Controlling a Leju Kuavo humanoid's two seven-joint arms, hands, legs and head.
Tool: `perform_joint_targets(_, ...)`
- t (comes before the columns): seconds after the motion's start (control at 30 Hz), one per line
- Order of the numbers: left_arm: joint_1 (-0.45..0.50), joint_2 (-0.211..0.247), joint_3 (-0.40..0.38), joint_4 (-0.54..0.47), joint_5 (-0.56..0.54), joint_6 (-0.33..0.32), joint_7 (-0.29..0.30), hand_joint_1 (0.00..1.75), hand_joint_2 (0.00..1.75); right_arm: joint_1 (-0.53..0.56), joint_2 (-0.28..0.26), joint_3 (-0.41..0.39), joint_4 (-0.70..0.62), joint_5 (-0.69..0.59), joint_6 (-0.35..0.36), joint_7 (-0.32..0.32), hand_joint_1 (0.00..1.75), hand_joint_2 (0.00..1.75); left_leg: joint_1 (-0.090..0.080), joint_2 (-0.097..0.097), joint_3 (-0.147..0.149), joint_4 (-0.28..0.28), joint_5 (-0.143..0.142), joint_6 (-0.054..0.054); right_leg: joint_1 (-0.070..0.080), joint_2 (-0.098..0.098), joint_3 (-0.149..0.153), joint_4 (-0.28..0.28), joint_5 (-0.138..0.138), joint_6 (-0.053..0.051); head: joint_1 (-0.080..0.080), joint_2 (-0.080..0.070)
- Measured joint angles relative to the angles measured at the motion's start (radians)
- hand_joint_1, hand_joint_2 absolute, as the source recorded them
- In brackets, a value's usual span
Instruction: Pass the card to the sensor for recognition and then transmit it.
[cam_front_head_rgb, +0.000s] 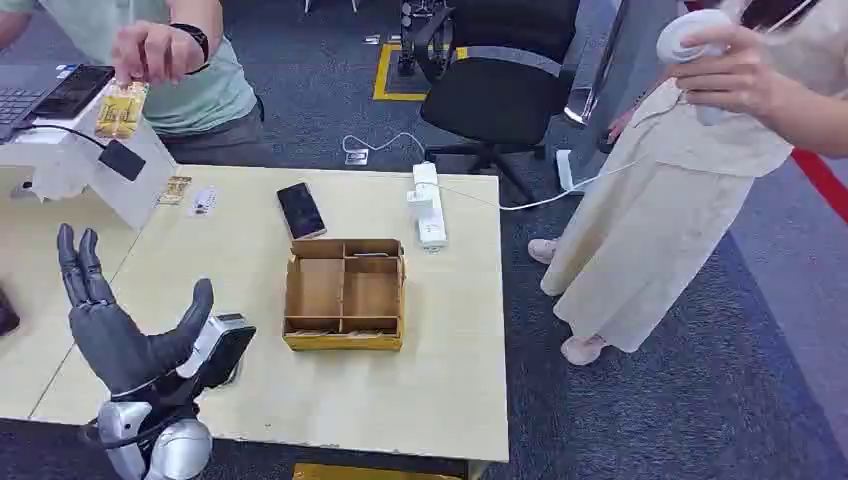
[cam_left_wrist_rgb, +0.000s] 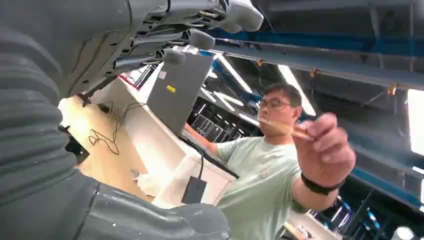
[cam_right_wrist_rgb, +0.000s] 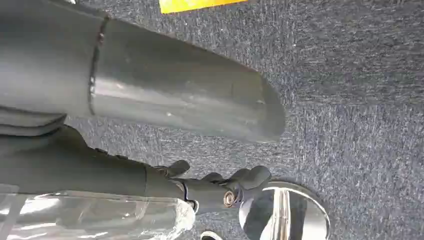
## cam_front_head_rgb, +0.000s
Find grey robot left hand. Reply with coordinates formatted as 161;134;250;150
56;223;215;399

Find standing person's right hand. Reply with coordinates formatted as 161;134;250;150
607;108;639;146

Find standing person's left hand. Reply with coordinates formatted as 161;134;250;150
667;25;788;117

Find seated person's left hand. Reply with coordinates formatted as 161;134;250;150
111;19;194;87

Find gold card pack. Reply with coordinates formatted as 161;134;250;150
94;79;149;140

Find white handheld controller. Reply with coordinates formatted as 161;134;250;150
655;8;734;127

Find black wrist watch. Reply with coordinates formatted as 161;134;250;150
170;23;211;75

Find seated person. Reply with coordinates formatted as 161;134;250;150
0;0;276;168

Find grey partition panel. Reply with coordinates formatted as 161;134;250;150
563;0;632;127

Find standing person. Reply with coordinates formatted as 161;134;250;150
527;0;848;368

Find dark object at desk edge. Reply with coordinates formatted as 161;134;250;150
0;288;22;338

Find black power adapter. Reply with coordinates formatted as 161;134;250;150
97;139;148;183

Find black office chair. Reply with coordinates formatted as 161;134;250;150
412;0;582;204

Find gold card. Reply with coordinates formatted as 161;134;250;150
157;175;193;207

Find white desk stand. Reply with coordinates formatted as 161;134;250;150
0;79;179;231

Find grey laptop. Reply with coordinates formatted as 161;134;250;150
0;64;75;144

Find white printed card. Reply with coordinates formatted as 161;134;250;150
186;187;220;219

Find white charger plug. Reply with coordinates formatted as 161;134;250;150
405;190;436;221

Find black smartphone on desk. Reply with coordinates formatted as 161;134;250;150
276;182;328;241

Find white power strip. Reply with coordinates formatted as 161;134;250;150
410;162;450;254

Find black metal stand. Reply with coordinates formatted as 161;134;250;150
396;0;458;78

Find yellow base under desk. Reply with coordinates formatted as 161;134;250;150
292;462;466;480

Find long white cable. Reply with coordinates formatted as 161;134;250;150
435;86;687;213

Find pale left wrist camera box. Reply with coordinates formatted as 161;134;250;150
177;313;258;392

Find thin black cable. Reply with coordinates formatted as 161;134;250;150
11;122;109;151

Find white floor cable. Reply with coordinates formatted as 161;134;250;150
340;131;427;162

